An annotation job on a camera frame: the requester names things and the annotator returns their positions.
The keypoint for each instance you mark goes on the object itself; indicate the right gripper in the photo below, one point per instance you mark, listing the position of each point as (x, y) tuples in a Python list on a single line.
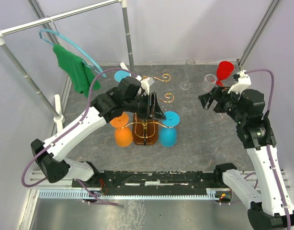
[(220, 96)]

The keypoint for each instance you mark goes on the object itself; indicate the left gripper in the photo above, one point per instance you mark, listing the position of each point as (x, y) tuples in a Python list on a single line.
[(155, 111)]

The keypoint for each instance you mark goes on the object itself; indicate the clear wine glass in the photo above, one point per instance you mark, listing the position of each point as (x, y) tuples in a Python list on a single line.
[(189, 68), (209, 82)]

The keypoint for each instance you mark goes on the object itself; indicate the blue front wine glass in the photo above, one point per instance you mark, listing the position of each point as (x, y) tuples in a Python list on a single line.
[(168, 134)]

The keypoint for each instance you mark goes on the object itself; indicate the red wine glass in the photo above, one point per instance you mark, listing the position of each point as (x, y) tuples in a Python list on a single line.
[(224, 70)]

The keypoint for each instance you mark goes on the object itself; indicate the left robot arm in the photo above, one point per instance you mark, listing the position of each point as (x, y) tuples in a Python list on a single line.
[(52, 152)]

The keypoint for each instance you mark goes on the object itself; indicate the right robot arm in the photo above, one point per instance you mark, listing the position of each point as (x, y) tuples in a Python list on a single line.
[(270, 208)]

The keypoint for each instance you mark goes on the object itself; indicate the brown wooden rack base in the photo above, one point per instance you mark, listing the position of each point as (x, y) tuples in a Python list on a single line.
[(145, 132)]

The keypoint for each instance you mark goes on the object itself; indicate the orange wine glass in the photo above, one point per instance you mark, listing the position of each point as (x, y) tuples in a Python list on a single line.
[(123, 134)]

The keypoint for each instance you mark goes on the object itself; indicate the light blue back glass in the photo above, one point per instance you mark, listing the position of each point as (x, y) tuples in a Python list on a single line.
[(121, 74)]

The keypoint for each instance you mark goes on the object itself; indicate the green cloth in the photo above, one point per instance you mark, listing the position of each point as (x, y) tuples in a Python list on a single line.
[(80, 74)]

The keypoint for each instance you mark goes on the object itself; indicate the blue clothes hanger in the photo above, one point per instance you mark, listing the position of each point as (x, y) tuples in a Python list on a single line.
[(93, 64)]

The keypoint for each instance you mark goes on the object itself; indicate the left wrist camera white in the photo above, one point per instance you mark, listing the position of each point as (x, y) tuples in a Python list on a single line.
[(146, 83)]

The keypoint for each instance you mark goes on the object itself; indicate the gold wire glass rack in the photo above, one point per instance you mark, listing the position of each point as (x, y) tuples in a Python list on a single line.
[(169, 97)]

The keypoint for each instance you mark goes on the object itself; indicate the light blue cable duct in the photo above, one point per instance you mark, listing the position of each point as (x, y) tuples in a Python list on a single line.
[(83, 194)]

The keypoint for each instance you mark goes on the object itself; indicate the silver clothes rail frame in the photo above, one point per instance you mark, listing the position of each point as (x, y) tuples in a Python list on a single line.
[(99, 32)]

